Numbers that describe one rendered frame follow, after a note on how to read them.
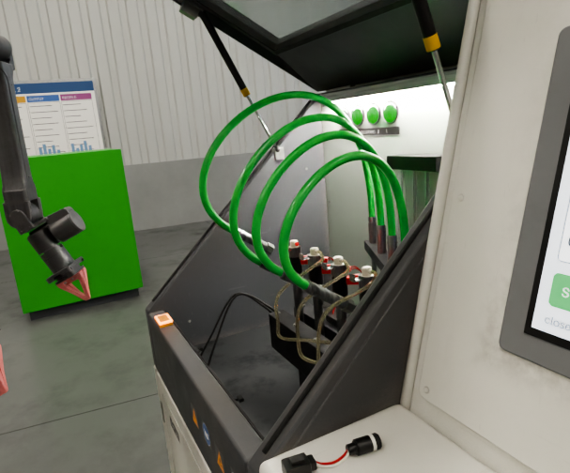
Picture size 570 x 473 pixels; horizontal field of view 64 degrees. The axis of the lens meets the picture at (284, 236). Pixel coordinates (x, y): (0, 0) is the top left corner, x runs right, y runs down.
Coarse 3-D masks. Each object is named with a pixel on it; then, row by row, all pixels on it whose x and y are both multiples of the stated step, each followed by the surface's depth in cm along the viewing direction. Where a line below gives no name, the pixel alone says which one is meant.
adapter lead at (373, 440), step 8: (352, 440) 56; (360, 440) 55; (368, 440) 55; (376, 440) 55; (352, 448) 54; (360, 448) 54; (368, 448) 55; (376, 448) 55; (296, 456) 53; (304, 456) 53; (312, 456) 54; (344, 456) 55; (288, 464) 52; (296, 464) 52; (304, 464) 52; (312, 464) 53; (320, 464) 54; (328, 464) 54; (336, 464) 54; (288, 472) 51; (296, 472) 52; (304, 472) 52
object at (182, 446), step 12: (168, 396) 108; (168, 408) 111; (168, 420) 115; (180, 420) 99; (168, 432) 119; (180, 432) 101; (168, 444) 123; (180, 444) 104; (192, 444) 92; (180, 456) 108; (192, 456) 94; (180, 468) 111; (192, 468) 97; (204, 468) 85
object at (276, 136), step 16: (288, 128) 79; (352, 128) 85; (272, 144) 78; (256, 160) 78; (240, 176) 77; (240, 192) 77; (384, 224) 93; (240, 240) 79; (384, 240) 93; (256, 256) 81
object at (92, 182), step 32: (32, 160) 354; (64, 160) 365; (96, 160) 376; (0, 192) 348; (64, 192) 368; (96, 192) 380; (96, 224) 384; (128, 224) 396; (32, 256) 365; (96, 256) 388; (128, 256) 400; (32, 288) 369; (96, 288) 392; (128, 288) 405
